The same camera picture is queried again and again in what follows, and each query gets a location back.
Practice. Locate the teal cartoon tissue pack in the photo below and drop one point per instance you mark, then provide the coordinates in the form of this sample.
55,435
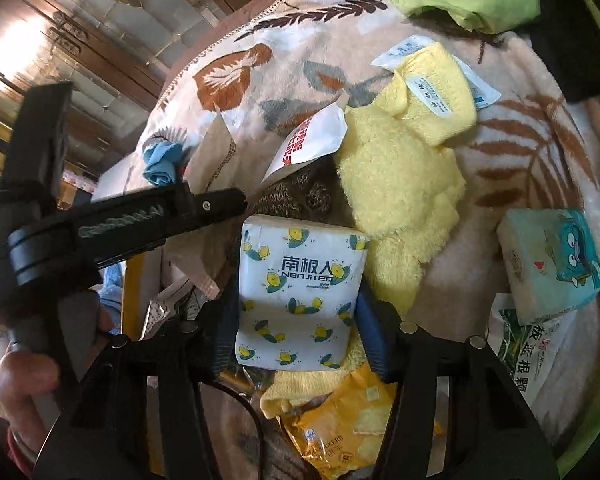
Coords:
545,260

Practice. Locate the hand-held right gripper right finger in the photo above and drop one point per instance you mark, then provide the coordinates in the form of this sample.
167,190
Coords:
371,335

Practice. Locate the person's left hand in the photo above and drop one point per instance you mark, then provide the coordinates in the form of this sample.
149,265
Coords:
25,375

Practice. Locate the white packet red print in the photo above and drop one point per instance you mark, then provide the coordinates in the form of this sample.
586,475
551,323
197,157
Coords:
310,140

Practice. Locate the large yellow fluffy towel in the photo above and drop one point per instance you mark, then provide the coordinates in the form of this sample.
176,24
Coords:
395,180

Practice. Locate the blue cloth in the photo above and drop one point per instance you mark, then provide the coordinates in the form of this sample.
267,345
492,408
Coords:
161,162

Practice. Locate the brown knitted item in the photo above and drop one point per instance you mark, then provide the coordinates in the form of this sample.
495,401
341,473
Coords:
295,192

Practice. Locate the white green medicine packet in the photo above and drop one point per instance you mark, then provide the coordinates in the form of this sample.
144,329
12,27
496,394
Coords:
520,355

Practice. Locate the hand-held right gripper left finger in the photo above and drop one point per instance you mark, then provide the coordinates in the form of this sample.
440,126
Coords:
226,332

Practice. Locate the white sachet blue print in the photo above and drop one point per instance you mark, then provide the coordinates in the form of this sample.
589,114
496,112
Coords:
397,52

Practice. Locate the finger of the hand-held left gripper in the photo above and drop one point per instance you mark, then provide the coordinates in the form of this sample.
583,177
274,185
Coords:
170,215

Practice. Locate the yellow cracker packet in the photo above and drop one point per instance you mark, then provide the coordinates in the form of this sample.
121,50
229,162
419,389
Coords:
340,425

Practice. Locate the leaf printed blanket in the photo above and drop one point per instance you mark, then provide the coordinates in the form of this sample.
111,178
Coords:
290,60

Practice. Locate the white lemon print tissue pack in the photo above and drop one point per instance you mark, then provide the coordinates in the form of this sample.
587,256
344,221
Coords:
300,285

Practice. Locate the beige paper packet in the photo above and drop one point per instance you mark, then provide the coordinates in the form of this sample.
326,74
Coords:
210,155

